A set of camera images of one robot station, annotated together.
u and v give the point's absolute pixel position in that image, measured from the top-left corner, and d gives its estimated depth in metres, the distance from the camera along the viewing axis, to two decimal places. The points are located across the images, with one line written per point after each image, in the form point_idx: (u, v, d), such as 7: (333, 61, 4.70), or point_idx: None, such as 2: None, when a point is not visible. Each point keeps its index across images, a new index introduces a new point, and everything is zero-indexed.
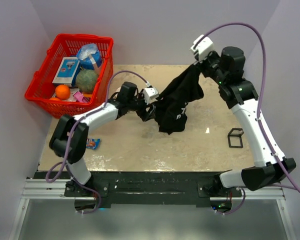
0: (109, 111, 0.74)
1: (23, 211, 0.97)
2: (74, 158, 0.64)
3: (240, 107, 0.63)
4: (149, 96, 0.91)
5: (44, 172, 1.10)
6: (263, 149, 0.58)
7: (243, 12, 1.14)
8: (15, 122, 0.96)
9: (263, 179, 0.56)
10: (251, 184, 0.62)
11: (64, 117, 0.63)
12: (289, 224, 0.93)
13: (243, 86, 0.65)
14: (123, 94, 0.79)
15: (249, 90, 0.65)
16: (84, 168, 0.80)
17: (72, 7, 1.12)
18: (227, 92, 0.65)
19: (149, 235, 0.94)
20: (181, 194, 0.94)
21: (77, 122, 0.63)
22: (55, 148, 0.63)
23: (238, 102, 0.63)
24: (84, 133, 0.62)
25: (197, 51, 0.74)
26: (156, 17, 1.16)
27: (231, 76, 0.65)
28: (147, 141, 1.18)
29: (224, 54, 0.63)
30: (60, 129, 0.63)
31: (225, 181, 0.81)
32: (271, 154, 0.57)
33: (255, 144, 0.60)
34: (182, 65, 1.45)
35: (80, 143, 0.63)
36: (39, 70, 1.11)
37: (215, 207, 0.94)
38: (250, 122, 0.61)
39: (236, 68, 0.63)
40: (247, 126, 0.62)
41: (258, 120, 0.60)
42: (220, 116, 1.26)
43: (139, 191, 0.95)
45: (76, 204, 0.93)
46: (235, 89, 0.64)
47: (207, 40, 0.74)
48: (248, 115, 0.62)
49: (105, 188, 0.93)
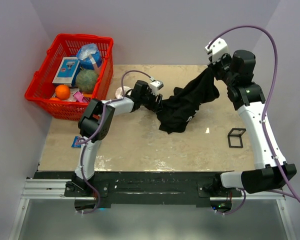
0: (126, 102, 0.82)
1: (23, 211, 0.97)
2: (99, 137, 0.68)
3: (245, 108, 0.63)
4: (155, 87, 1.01)
5: (44, 172, 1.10)
6: (264, 151, 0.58)
7: (244, 13, 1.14)
8: (15, 122, 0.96)
9: (262, 181, 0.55)
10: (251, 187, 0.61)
11: (94, 99, 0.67)
12: (289, 224, 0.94)
13: (252, 88, 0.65)
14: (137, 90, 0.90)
15: (257, 93, 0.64)
16: (93, 162, 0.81)
17: (72, 7, 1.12)
18: (235, 93, 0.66)
19: (149, 235, 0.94)
20: (181, 194, 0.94)
21: (105, 104, 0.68)
22: (83, 126, 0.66)
23: (245, 102, 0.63)
24: (111, 114, 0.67)
25: (211, 51, 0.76)
26: (156, 17, 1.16)
27: (241, 78, 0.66)
28: (147, 141, 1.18)
29: (235, 57, 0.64)
30: (90, 109, 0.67)
31: (226, 181, 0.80)
32: (271, 157, 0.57)
33: (257, 146, 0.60)
34: (182, 65, 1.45)
35: (106, 123, 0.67)
36: (39, 70, 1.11)
37: (215, 207, 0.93)
38: (255, 124, 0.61)
39: (246, 70, 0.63)
40: (251, 128, 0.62)
41: (262, 123, 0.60)
42: (220, 116, 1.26)
43: (139, 191, 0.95)
45: (76, 204, 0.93)
46: (242, 90, 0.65)
47: (222, 41, 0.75)
48: (253, 116, 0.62)
49: (105, 188, 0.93)
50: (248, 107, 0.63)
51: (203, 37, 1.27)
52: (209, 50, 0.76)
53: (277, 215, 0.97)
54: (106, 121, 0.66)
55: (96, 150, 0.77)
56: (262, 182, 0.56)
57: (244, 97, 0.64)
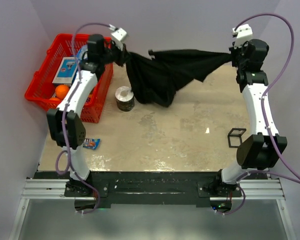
0: (87, 81, 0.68)
1: (23, 211, 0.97)
2: (79, 142, 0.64)
3: (247, 87, 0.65)
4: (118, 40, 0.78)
5: (44, 172, 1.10)
6: (258, 122, 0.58)
7: (243, 13, 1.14)
8: (15, 122, 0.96)
9: (254, 150, 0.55)
10: (242, 159, 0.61)
11: (49, 112, 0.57)
12: (289, 224, 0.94)
13: (257, 75, 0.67)
14: (92, 50, 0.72)
15: (262, 78, 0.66)
16: (83, 160, 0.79)
17: (72, 7, 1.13)
18: (241, 76, 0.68)
19: (149, 235, 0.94)
20: (181, 194, 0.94)
21: (65, 112, 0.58)
22: (58, 139, 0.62)
23: (248, 82, 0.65)
24: (76, 120, 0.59)
25: (236, 34, 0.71)
26: (156, 17, 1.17)
27: (250, 64, 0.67)
28: (147, 141, 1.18)
29: (250, 43, 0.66)
30: (52, 124, 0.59)
31: (226, 177, 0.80)
32: (264, 128, 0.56)
33: (253, 119, 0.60)
34: None
35: (77, 130, 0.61)
36: (39, 70, 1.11)
37: (215, 207, 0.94)
38: (254, 100, 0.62)
39: (257, 57, 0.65)
40: (250, 105, 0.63)
41: (261, 99, 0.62)
42: (220, 116, 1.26)
43: (139, 191, 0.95)
45: (76, 204, 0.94)
46: (248, 74, 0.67)
47: (249, 29, 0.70)
48: (253, 94, 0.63)
49: (105, 188, 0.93)
50: (251, 86, 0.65)
51: (202, 37, 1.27)
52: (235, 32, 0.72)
53: (277, 215, 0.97)
54: (76, 129, 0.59)
55: (80, 152, 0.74)
56: (252, 151, 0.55)
57: (249, 79, 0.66)
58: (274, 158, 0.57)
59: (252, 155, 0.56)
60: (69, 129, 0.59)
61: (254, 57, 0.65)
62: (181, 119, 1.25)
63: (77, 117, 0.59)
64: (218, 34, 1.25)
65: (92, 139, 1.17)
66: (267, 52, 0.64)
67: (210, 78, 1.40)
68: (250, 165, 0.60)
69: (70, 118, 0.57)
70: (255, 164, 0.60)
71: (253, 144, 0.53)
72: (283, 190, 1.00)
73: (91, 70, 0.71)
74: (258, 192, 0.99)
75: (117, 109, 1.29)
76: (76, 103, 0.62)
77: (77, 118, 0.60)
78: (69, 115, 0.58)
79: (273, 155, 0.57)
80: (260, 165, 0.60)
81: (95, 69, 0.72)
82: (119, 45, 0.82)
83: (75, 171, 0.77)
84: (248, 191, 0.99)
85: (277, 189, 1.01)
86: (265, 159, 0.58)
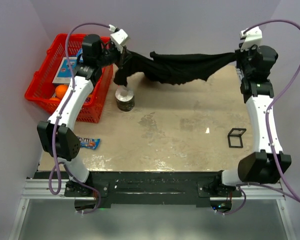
0: (81, 89, 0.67)
1: (23, 211, 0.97)
2: (73, 155, 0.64)
3: (252, 100, 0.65)
4: (119, 43, 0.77)
5: (44, 172, 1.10)
6: (262, 138, 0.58)
7: (244, 12, 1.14)
8: (16, 122, 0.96)
9: (255, 167, 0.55)
10: (243, 175, 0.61)
11: (40, 125, 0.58)
12: (289, 224, 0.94)
13: (263, 86, 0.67)
14: (88, 53, 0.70)
15: (267, 89, 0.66)
16: (82, 165, 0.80)
17: (72, 7, 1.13)
18: (246, 85, 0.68)
19: (149, 235, 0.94)
20: (181, 194, 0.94)
21: (57, 126, 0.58)
22: (51, 152, 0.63)
23: (253, 94, 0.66)
24: (67, 135, 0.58)
25: (245, 37, 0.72)
26: (156, 17, 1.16)
27: (257, 74, 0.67)
28: (147, 141, 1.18)
29: (257, 52, 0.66)
30: (44, 137, 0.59)
31: (226, 178, 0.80)
32: (268, 144, 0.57)
33: (256, 134, 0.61)
34: None
35: (70, 144, 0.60)
36: (39, 70, 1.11)
37: (215, 207, 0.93)
38: (259, 113, 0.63)
39: (264, 67, 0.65)
40: (254, 118, 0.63)
41: (266, 113, 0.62)
42: (220, 116, 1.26)
43: (139, 191, 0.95)
45: (77, 204, 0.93)
46: (253, 84, 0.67)
47: (259, 32, 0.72)
48: (258, 107, 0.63)
49: (105, 188, 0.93)
50: (255, 98, 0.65)
51: (203, 37, 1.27)
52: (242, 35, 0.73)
53: (277, 215, 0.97)
54: (67, 144, 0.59)
55: (77, 159, 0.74)
56: (254, 168, 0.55)
57: (254, 90, 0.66)
58: (276, 175, 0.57)
59: (253, 171, 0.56)
60: (61, 143, 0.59)
61: (261, 67, 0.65)
62: (181, 119, 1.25)
63: (70, 131, 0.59)
64: (218, 33, 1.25)
65: (92, 139, 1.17)
66: (274, 62, 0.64)
67: (210, 78, 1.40)
68: (251, 180, 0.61)
69: (61, 133, 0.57)
70: (256, 180, 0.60)
71: (256, 161, 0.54)
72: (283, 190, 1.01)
73: (85, 76, 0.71)
74: (259, 191, 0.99)
75: (117, 109, 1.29)
76: (69, 115, 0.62)
77: (70, 132, 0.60)
78: (60, 130, 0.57)
79: (275, 172, 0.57)
80: (261, 181, 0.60)
81: (90, 75, 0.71)
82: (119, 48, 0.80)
83: (73, 176, 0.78)
84: (247, 191, 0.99)
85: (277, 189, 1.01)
86: (267, 175, 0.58)
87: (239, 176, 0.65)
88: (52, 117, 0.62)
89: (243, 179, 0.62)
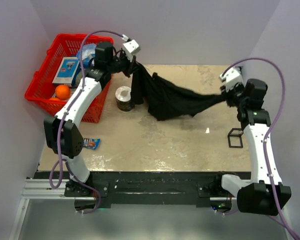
0: (89, 89, 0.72)
1: (23, 211, 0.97)
2: (75, 152, 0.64)
3: (250, 127, 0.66)
4: (129, 52, 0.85)
5: (44, 172, 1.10)
6: (260, 168, 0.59)
7: (243, 12, 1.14)
8: (15, 122, 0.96)
9: (255, 198, 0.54)
10: (243, 206, 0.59)
11: (47, 119, 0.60)
12: (289, 224, 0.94)
13: (259, 114, 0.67)
14: (100, 57, 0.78)
15: (264, 116, 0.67)
16: (83, 164, 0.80)
17: (71, 7, 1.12)
18: (243, 114, 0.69)
19: (149, 235, 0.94)
20: (181, 194, 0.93)
21: (63, 121, 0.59)
22: (54, 147, 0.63)
23: (250, 121, 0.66)
24: (73, 131, 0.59)
25: (224, 78, 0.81)
26: (155, 17, 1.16)
27: (251, 103, 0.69)
28: (147, 141, 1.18)
29: (248, 83, 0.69)
30: (49, 132, 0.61)
31: (224, 181, 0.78)
32: (267, 175, 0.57)
33: (255, 163, 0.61)
34: (182, 65, 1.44)
35: (74, 140, 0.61)
36: (39, 70, 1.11)
37: (215, 207, 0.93)
38: (257, 142, 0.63)
39: (256, 95, 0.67)
40: (253, 149, 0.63)
41: (263, 141, 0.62)
42: (220, 116, 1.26)
43: (139, 191, 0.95)
45: (77, 204, 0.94)
46: (250, 112, 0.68)
47: (235, 71, 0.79)
48: (255, 135, 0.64)
49: (105, 188, 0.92)
50: (253, 126, 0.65)
51: (202, 36, 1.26)
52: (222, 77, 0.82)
53: None
54: (71, 140, 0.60)
55: (79, 157, 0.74)
56: (256, 199, 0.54)
57: (250, 117, 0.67)
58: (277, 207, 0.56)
59: (254, 203, 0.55)
60: (65, 139, 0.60)
61: (252, 97, 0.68)
62: (181, 119, 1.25)
63: (75, 128, 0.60)
64: (217, 33, 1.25)
65: (92, 139, 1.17)
66: (266, 92, 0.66)
67: (210, 78, 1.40)
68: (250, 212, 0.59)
69: (67, 128, 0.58)
70: (256, 212, 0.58)
71: (257, 193, 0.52)
72: None
73: (95, 77, 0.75)
74: None
75: (117, 109, 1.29)
76: (76, 112, 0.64)
77: (75, 130, 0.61)
78: (66, 126, 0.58)
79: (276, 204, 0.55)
80: (261, 213, 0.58)
81: (100, 75, 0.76)
82: (129, 57, 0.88)
83: (73, 175, 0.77)
84: None
85: None
86: (268, 208, 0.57)
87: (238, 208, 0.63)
88: (58, 114, 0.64)
89: (241, 210, 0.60)
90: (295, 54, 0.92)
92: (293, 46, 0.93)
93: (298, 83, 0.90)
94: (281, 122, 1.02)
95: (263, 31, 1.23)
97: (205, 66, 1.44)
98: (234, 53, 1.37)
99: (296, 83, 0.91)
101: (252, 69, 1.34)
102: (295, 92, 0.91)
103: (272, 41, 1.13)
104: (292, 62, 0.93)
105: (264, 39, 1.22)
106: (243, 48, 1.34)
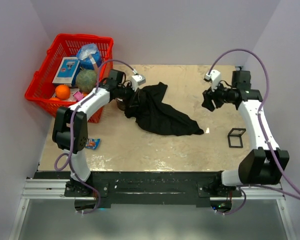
0: (101, 95, 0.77)
1: (23, 211, 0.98)
2: (80, 146, 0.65)
3: (243, 103, 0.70)
4: (136, 82, 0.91)
5: (44, 172, 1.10)
6: (258, 137, 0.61)
7: (243, 12, 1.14)
8: (15, 122, 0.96)
9: (255, 165, 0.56)
10: (244, 177, 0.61)
11: (60, 109, 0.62)
12: (289, 224, 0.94)
13: (251, 91, 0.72)
14: (112, 77, 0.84)
15: (256, 91, 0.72)
16: (84, 164, 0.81)
17: (71, 7, 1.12)
18: (236, 95, 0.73)
19: (149, 235, 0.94)
20: (181, 194, 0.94)
21: (75, 112, 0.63)
22: (60, 140, 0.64)
23: (243, 96, 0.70)
24: (83, 121, 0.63)
25: (210, 77, 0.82)
26: (155, 17, 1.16)
27: (240, 85, 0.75)
28: (147, 141, 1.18)
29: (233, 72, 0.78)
30: (59, 121, 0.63)
31: (225, 180, 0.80)
32: (265, 142, 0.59)
33: (253, 135, 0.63)
34: (182, 65, 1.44)
35: (82, 132, 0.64)
36: (39, 70, 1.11)
37: (215, 207, 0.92)
38: (252, 114, 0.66)
39: (243, 77, 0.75)
40: (249, 123, 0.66)
41: (258, 114, 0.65)
42: (220, 116, 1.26)
43: (139, 191, 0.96)
45: (76, 204, 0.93)
46: (242, 91, 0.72)
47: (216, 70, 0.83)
48: (250, 109, 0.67)
49: (105, 188, 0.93)
50: (247, 101, 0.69)
51: (202, 36, 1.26)
52: (208, 76, 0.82)
53: (277, 215, 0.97)
54: (80, 130, 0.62)
55: (81, 156, 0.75)
56: (255, 167, 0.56)
57: (242, 93, 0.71)
58: (278, 173, 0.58)
59: (254, 171, 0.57)
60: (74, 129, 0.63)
61: (240, 79, 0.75)
62: None
63: (85, 120, 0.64)
64: (217, 33, 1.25)
65: (92, 139, 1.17)
66: (250, 74, 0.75)
67: None
68: (252, 183, 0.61)
69: (79, 118, 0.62)
70: (258, 182, 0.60)
71: (256, 159, 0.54)
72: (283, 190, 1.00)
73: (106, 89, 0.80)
74: (258, 192, 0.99)
75: (118, 109, 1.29)
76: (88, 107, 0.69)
77: (85, 121, 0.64)
78: (78, 116, 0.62)
79: (276, 170, 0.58)
80: (263, 183, 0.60)
81: (110, 89, 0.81)
82: (134, 87, 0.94)
83: (75, 173, 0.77)
84: (247, 191, 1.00)
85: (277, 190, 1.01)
86: (269, 175, 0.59)
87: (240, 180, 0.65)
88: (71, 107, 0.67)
89: (244, 182, 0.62)
90: (294, 54, 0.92)
92: (293, 46, 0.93)
93: (297, 83, 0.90)
94: (281, 122, 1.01)
95: (262, 31, 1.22)
97: (205, 66, 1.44)
98: (234, 53, 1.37)
99: (296, 84, 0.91)
101: (251, 69, 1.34)
102: (295, 92, 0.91)
103: (271, 41, 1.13)
104: (292, 62, 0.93)
105: (264, 39, 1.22)
106: (243, 47, 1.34)
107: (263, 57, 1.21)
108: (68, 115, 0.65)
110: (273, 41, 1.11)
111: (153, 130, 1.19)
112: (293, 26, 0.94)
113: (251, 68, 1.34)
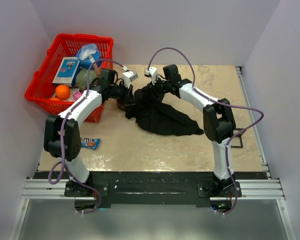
0: (92, 98, 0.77)
1: (23, 210, 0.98)
2: (73, 155, 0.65)
3: (180, 89, 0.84)
4: (127, 77, 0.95)
5: (44, 172, 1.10)
6: (202, 100, 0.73)
7: (242, 11, 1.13)
8: (16, 122, 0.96)
9: (210, 117, 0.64)
10: (212, 134, 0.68)
11: (50, 117, 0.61)
12: (289, 225, 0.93)
13: (182, 81, 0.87)
14: (104, 75, 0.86)
15: (186, 80, 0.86)
16: (82, 165, 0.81)
17: (70, 7, 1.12)
18: (173, 89, 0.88)
19: (149, 235, 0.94)
20: (181, 195, 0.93)
21: (66, 119, 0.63)
22: (51, 149, 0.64)
23: (179, 87, 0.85)
24: (74, 128, 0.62)
25: (150, 72, 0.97)
26: (154, 16, 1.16)
27: (173, 80, 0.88)
28: (147, 141, 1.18)
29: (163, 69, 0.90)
30: (50, 130, 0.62)
31: (219, 172, 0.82)
32: (208, 100, 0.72)
33: (199, 103, 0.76)
34: (182, 65, 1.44)
35: (74, 139, 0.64)
36: (39, 70, 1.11)
37: (215, 207, 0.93)
38: (190, 91, 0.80)
39: (173, 72, 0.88)
40: (192, 98, 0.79)
41: (193, 89, 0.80)
42: None
43: (139, 191, 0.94)
45: (77, 204, 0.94)
46: (176, 84, 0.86)
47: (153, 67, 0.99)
48: (187, 89, 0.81)
49: (105, 188, 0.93)
50: (182, 87, 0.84)
51: (202, 35, 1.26)
52: (147, 72, 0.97)
53: (277, 215, 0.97)
54: (72, 139, 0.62)
55: (76, 161, 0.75)
56: (214, 120, 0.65)
57: (177, 85, 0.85)
58: (230, 117, 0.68)
59: (215, 123, 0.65)
60: (65, 137, 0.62)
61: (171, 73, 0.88)
62: None
63: (77, 127, 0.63)
64: (217, 33, 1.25)
65: (92, 139, 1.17)
66: (175, 65, 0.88)
67: (210, 77, 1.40)
68: (222, 135, 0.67)
69: (70, 127, 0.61)
70: (225, 132, 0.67)
71: (207, 111, 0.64)
72: (283, 190, 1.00)
73: (97, 90, 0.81)
74: (259, 192, 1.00)
75: (118, 109, 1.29)
76: (78, 113, 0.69)
77: (76, 129, 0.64)
78: (69, 124, 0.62)
79: (228, 113, 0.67)
80: (228, 130, 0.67)
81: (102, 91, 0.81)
82: (126, 83, 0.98)
83: (72, 176, 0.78)
84: (248, 191, 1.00)
85: (277, 190, 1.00)
86: (226, 122, 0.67)
87: (213, 139, 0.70)
88: (61, 114, 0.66)
89: (215, 139, 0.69)
90: (294, 53, 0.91)
92: (292, 46, 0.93)
93: (297, 83, 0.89)
94: (281, 122, 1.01)
95: (262, 30, 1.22)
97: (205, 66, 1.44)
98: (235, 53, 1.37)
99: (295, 84, 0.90)
101: (251, 69, 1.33)
102: (295, 92, 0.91)
103: (271, 41, 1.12)
104: (292, 62, 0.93)
105: (264, 38, 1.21)
106: (243, 47, 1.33)
107: (263, 56, 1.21)
108: (59, 123, 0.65)
110: (273, 40, 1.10)
111: (154, 131, 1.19)
112: (293, 26, 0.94)
113: (252, 68, 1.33)
